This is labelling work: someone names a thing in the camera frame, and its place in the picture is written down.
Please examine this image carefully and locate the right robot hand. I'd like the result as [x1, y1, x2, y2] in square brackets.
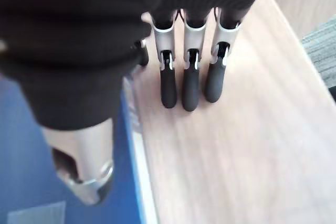
[0, 0, 274, 206]

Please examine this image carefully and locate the blue file folder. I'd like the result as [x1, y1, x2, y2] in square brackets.
[0, 71, 160, 224]

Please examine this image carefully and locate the grey carpet mat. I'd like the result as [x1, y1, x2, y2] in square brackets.
[299, 15, 336, 90]

